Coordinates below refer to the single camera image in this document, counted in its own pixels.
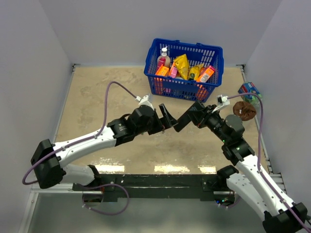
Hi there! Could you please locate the orange pink box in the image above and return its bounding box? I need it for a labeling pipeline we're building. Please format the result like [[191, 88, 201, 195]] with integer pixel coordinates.
[[155, 65, 170, 77]]

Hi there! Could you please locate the yellow snack bag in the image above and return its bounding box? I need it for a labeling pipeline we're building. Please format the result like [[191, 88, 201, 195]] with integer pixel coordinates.
[[174, 54, 190, 80]]

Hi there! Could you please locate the yellow green bag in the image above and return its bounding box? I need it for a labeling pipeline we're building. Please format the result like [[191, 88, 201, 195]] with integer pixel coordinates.
[[188, 63, 204, 81]]

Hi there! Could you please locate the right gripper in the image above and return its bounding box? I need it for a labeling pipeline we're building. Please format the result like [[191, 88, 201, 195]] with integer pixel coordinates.
[[186, 104, 229, 144]]

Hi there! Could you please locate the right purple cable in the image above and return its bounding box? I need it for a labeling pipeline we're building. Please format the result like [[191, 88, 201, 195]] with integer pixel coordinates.
[[227, 92, 309, 231]]

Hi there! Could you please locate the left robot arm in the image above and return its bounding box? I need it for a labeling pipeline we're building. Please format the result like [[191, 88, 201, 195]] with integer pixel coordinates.
[[31, 104, 177, 190]]

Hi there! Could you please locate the blue plastic basket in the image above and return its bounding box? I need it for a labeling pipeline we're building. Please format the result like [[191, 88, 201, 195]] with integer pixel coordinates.
[[144, 38, 224, 102]]

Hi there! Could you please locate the black base frame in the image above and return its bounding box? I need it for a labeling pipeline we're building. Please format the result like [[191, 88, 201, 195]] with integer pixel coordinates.
[[72, 174, 238, 205]]

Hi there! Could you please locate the white pump bottle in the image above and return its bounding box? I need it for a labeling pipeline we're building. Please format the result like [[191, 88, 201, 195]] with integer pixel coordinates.
[[157, 46, 171, 68]]

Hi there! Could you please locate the purple cable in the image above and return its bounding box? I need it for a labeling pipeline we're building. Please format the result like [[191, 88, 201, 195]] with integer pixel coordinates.
[[227, 92, 309, 231], [22, 81, 140, 185]]

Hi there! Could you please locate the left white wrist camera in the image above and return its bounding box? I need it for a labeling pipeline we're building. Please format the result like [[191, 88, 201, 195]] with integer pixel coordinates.
[[136, 94, 154, 109]]

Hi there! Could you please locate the blue green sponge pack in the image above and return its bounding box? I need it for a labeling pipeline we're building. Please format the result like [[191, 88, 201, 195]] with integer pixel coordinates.
[[238, 82, 262, 106]]

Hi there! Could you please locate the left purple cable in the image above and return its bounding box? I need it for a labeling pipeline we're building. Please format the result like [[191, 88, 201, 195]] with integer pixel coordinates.
[[22, 81, 140, 185]]

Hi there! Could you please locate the brown lidded white cup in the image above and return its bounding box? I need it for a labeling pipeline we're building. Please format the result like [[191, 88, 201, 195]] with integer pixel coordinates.
[[233, 101, 257, 121]]

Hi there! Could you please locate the orange carton box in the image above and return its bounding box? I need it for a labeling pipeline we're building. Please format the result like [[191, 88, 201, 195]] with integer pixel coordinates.
[[196, 66, 215, 83]]

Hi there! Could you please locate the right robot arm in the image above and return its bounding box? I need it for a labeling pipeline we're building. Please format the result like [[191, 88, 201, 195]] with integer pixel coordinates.
[[174, 101, 311, 233]]

